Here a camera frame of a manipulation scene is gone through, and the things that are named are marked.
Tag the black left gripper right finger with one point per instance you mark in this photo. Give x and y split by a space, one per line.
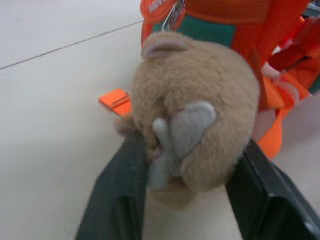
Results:
270 200

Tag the orange and teal backpack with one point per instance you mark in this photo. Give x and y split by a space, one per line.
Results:
250 32

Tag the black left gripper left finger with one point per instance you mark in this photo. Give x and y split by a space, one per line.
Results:
115 197

